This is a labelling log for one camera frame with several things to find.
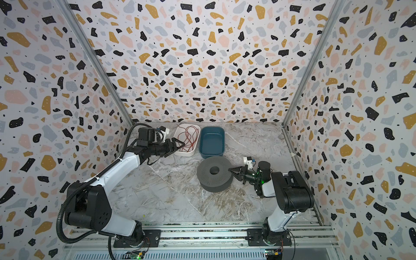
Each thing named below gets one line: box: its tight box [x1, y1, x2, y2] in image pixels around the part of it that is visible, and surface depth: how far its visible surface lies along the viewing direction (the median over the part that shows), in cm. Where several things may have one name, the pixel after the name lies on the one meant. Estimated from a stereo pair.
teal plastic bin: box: [199, 126, 226, 159], surface depth 112 cm
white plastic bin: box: [172, 123, 201, 158], surface depth 115 cm
